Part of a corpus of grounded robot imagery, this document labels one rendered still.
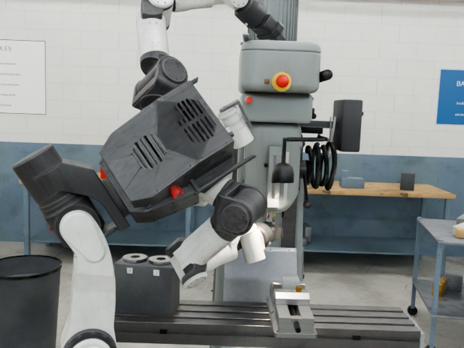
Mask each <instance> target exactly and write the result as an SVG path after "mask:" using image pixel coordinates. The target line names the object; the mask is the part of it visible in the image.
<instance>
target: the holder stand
mask: <svg viewBox="0 0 464 348"><path fill-rule="evenodd" d="M179 305H180V279H179V277H178V275H177V273H176V272H175V270H174V268H173V265H172V264H171V261H170V260H169V258H168V256H167V255H156V256H152V257H148V256H147V255H144V254H141V253H131V254H127V255H124V257H122V258H121V259H120V260H118V261H117V262H116V263H115V312H117V313H131V314H139V315H147V316H161V317H169V318H171V317H172V316H173V314H174V313H175V311H176V310H177V308H178V307H179Z"/></svg>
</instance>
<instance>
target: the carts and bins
mask: <svg viewBox="0 0 464 348"><path fill-rule="evenodd" d="M421 226H422V227H423V228H424V229H425V230H426V231H427V232H428V233H429V234H430V235H431V237H432V238H433V239H434V240H435V241H436V242H437V252H436V267H435V275H434V280H422V279H417V275H418V259H419V251H420V242H421ZM444 244H446V245H456V246H464V214H462V215H461V216H460V217H458V218H457V219H456V220H437V219H426V218H422V217H418V218H417V230H416V246H415V254H414V271H413V278H412V296H411V305H410V306H408V308H407V312H408V313H409V314H410V315H415V314H417V308H416V307H415V300H416V290H417V291H418V293H419V295H420V297H421V298H422V300H423V302H424V304H425V306H426V307H427V310H428V311H429V314H430V316H431V322H430V331H429V344H428V345H427V346H426V347H425V348H435V346H434V339H435V331H436V318H446V319H453V320H464V283H463V274H462V273H452V272H445V276H443V275H441V262H442V253H443V245H444ZM61 268H62V261H61V260H60V259H58V258H54V257H52V256H47V255H16V256H11V257H6V258H1V259H0V348H56V339H57V318H58V307H59V286H60V275H61Z"/></svg>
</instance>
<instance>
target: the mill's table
mask: <svg viewBox="0 0 464 348"><path fill-rule="evenodd" d="M309 307H310V310H311V312H312V314H313V316H314V319H315V320H314V326H315V328H316V331H317V333H318V337H317V338H276V337H274V336H273V330H272V326H271V321H270V316H269V311H268V307H267V303H266V302H230V301H208V300H180V305H179V307H178V308H177V310H176V311H175V313H174V314H173V316H172V317H171V318H169V317H161V316H147V315H139V314H131V313H117V312H115V319H114V331H115V339H116V342H129V343H151V344H172V345H214V346H236V347H277V348H423V347H424V339H425V334H424V333H423V332H422V330H421V329H420V328H419V327H418V325H417V324H416V323H415V322H414V321H413V320H412V319H411V318H410V317H409V315H408V314H407V313H406V312H405V311H404V310H402V309H401V308H400V307H376V306H355V305H333V304H309Z"/></svg>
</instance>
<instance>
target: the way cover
mask: <svg viewBox="0 0 464 348"><path fill-rule="evenodd" d="M263 251H264V254H265V259H263V260H261V261H259V262H255V263H251V264H247V263H246V260H245V257H244V253H243V250H242V248H241V249H240V250H239V251H238V257H237V259H235V260H233V261H231V262H227V263H226V264H224V293H223V301H230V302H264V301H265V302H266V301H267V296H270V284H272V280H275V281H282V275H297V248H285V247H266V248H265V249H264V250H263ZM287 252H288V253H287ZM281 274H282V275H281ZM240 298H241V299H240Z"/></svg>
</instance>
